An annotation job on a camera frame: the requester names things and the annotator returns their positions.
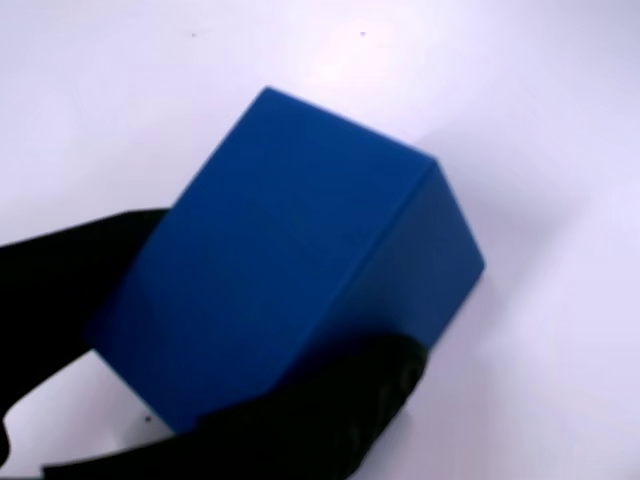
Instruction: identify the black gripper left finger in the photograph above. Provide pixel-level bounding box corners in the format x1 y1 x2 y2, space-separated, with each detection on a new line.
0 208 172 457

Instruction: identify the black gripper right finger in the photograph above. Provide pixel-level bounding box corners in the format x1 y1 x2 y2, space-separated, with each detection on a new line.
42 330 432 480

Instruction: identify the blue cube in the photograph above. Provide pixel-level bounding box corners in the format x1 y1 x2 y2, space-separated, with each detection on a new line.
83 85 487 434

